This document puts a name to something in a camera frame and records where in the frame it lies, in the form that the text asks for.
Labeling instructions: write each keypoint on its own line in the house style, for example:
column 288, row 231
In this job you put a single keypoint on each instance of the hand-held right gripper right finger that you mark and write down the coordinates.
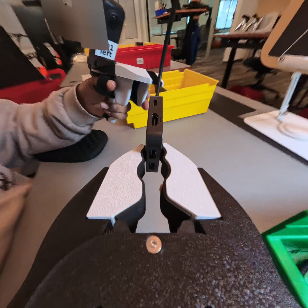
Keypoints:
column 190, row 190

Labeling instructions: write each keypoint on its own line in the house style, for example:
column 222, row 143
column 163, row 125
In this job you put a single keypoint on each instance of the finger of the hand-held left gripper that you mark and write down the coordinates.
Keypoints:
column 155, row 78
column 134, row 73

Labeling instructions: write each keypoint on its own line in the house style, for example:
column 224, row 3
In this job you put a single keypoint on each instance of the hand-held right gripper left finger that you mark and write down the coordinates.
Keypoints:
column 118, row 190

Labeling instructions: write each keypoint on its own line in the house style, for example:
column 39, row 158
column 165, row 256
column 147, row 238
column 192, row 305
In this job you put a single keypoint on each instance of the black plastic adapter hub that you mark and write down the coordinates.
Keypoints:
column 154, row 134

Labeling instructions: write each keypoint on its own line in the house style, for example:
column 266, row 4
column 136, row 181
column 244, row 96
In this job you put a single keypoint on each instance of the green plastic bin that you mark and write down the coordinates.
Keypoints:
column 279, row 259

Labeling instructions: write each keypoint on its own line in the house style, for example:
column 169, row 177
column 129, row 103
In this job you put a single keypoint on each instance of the person's left hand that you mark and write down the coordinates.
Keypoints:
column 96, row 103

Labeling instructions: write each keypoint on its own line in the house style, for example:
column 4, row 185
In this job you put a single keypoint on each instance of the red plastic bin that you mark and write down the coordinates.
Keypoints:
column 149, row 56

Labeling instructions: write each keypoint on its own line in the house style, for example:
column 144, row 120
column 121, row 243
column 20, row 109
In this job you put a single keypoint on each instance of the blue jacket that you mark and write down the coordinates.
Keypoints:
column 193, row 43

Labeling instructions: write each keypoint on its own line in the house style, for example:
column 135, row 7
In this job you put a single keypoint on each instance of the white metal stand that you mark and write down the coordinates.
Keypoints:
column 264, row 125

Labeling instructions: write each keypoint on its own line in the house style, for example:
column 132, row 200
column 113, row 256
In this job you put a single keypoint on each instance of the black office chair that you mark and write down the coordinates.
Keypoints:
column 257, row 67

